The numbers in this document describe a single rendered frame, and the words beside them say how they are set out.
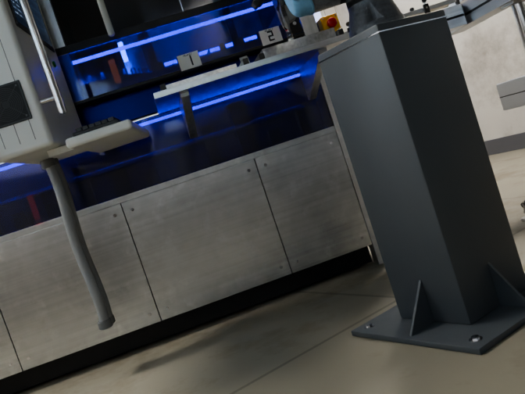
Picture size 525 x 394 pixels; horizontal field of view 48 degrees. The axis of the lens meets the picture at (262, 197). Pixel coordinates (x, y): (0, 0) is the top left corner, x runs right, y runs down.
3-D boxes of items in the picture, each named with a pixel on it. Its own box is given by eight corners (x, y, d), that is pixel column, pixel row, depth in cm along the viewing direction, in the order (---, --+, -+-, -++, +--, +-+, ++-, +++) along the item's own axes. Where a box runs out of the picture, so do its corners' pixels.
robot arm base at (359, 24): (417, 18, 156) (406, -19, 156) (376, 27, 149) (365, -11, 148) (379, 37, 169) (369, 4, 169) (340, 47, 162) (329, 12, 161)
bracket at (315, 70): (308, 100, 239) (298, 69, 239) (315, 98, 240) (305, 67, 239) (330, 87, 206) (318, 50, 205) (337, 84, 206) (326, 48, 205)
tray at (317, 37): (252, 77, 232) (250, 69, 232) (314, 58, 236) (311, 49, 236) (265, 59, 199) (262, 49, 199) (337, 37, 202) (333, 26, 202)
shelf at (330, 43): (158, 116, 239) (157, 111, 239) (319, 65, 248) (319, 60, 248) (155, 98, 191) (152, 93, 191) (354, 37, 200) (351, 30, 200)
